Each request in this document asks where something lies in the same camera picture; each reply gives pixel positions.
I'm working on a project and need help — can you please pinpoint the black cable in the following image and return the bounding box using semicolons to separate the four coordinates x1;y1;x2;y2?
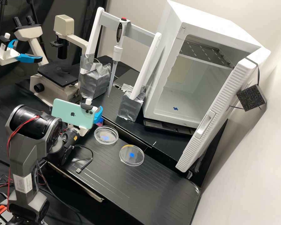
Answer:
72;144;94;174

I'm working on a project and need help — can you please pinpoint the pipette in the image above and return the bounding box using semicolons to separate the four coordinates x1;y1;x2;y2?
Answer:
107;17;131;97

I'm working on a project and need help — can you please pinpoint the cream microscope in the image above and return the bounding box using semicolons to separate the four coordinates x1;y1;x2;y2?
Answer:
13;14;90;106

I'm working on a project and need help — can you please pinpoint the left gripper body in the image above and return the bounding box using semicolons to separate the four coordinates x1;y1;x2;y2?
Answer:
0;46;21;66

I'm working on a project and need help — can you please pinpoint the right wrist camera phone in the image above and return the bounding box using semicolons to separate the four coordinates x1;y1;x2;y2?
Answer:
51;98;98;130

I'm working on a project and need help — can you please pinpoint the incubator door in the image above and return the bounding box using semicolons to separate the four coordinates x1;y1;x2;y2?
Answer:
175;57;268;173

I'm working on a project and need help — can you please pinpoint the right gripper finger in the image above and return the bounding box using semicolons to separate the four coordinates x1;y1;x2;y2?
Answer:
93;106;104;123

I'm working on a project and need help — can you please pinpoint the petri dish lid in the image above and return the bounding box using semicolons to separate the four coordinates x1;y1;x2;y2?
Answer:
119;144;145;167

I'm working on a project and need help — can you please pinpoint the white pipette stand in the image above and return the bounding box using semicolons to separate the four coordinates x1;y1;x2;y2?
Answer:
79;7;164;123

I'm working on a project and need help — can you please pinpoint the white incubator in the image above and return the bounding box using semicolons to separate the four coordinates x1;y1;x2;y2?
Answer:
142;0;271;132

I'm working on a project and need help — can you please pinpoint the petri dish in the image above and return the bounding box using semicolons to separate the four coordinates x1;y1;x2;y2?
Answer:
94;125;119;145

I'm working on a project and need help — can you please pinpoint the black platform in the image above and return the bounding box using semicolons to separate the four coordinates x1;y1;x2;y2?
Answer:
81;56;228;187
46;127;201;225

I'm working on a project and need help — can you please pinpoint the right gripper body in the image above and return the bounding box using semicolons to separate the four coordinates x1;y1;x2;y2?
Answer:
78;125;91;137

